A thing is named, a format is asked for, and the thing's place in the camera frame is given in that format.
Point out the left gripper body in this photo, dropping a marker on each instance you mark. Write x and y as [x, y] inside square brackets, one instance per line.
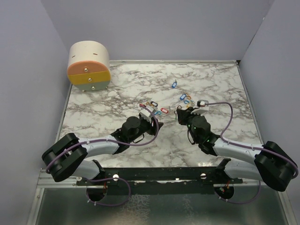
[145, 126]

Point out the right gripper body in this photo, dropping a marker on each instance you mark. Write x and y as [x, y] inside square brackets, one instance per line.
[186, 120]

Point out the blue key tag with key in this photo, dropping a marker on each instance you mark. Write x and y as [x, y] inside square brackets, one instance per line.
[182, 97]

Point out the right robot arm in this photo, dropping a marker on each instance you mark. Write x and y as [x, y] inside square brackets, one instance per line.
[265, 162]

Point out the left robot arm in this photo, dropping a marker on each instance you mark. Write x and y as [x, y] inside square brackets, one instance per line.
[68, 156]

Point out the black key tag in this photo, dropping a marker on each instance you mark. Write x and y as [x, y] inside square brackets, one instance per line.
[154, 103]

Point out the red key tag with key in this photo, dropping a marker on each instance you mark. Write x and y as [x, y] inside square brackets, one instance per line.
[163, 110]

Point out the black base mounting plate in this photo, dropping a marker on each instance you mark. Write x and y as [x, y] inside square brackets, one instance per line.
[115, 187]

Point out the round three-drawer storage box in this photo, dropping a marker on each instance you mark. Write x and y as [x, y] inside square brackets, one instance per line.
[89, 66]

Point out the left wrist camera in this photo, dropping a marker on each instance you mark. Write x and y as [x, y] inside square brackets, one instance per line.
[146, 113]

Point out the aluminium rail frame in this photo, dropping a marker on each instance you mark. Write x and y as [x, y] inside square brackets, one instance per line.
[233, 172]

